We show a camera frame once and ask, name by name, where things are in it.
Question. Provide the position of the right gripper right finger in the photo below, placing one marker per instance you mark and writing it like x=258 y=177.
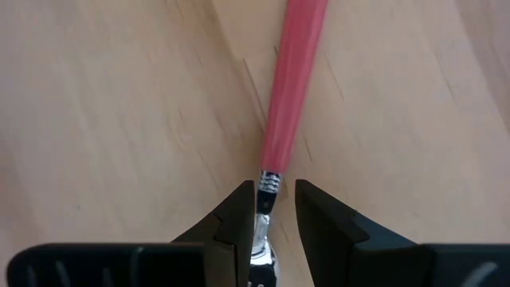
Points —
x=378 y=263

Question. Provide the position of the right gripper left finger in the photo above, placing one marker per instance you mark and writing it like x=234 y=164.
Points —
x=119 y=265

